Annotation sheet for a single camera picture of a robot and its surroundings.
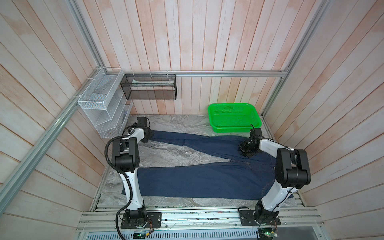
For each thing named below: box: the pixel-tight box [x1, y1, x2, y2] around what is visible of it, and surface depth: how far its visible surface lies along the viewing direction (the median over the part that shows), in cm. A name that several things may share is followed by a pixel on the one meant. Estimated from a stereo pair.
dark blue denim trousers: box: [138, 131, 293, 200], surface depth 92 cm
